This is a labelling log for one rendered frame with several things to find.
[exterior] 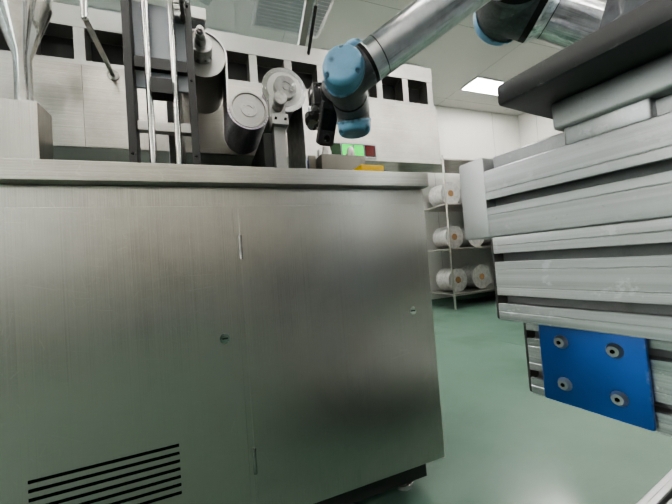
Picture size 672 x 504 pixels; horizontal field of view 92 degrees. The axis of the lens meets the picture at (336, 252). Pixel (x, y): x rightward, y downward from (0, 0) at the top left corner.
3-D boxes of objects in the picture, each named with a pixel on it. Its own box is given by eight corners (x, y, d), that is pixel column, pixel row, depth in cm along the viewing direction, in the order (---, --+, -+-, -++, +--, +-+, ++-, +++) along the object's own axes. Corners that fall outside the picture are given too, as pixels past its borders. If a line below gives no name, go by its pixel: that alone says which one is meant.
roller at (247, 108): (230, 125, 100) (227, 87, 101) (226, 153, 124) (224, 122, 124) (269, 128, 105) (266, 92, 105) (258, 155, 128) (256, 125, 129)
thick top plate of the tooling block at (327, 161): (322, 171, 107) (321, 153, 107) (293, 197, 144) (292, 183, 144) (366, 172, 113) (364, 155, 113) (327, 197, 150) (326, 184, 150)
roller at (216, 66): (177, 73, 97) (174, 27, 97) (183, 112, 120) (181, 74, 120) (226, 79, 102) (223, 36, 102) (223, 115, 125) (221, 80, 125)
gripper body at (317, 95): (330, 95, 96) (346, 72, 85) (332, 124, 96) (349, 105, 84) (305, 92, 93) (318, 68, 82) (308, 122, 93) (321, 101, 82)
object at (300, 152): (306, 159, 109) (302, 105, 109) (290, 178, 131) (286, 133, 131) (307, 159, 109) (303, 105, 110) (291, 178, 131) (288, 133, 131)
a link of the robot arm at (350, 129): (332, 124, 67) (328, 72, 67) (340, 143, 78) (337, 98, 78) (370, 118, 66) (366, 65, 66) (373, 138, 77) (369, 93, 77)
